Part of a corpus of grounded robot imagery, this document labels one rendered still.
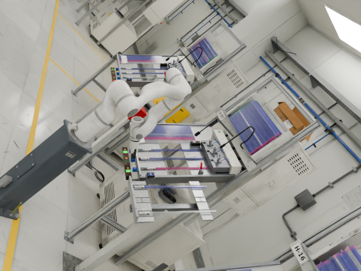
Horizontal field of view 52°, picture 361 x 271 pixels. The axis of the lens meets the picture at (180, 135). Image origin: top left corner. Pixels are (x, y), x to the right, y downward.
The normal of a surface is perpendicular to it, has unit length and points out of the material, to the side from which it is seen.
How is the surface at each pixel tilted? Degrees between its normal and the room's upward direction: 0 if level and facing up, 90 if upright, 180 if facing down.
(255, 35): 90
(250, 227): 90
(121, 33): 90
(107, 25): 90
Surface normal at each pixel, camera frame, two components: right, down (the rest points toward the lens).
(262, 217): -0.58, -0.57
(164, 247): 0.21, 0.57
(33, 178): 0.36, 0.70
